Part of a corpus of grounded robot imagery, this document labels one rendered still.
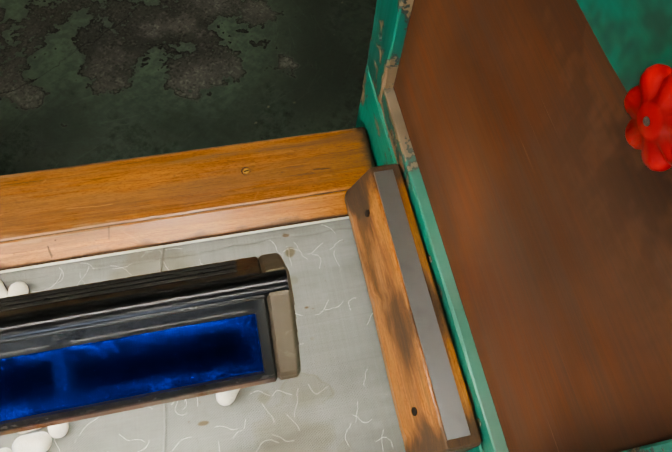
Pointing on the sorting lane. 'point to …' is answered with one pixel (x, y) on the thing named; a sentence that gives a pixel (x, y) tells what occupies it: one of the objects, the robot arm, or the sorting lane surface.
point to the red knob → (651, 117)
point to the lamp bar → (145, 341)
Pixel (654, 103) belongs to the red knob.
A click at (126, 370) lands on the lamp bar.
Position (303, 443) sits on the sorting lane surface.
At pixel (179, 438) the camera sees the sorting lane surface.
